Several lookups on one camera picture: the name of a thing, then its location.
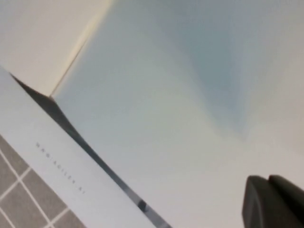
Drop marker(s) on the white-paged book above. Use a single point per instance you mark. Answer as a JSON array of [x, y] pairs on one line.
[[166, 118]]

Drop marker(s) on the white booklet with web address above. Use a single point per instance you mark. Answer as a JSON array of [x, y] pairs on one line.
[[47, 147]]

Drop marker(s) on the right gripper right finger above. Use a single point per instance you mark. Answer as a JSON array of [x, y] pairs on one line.
[[292, 187]]

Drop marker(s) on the grey checked tablecloth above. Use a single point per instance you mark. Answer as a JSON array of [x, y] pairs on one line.
[[21, 197]]

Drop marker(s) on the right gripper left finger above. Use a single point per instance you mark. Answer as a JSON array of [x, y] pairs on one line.
[[266, 209]]

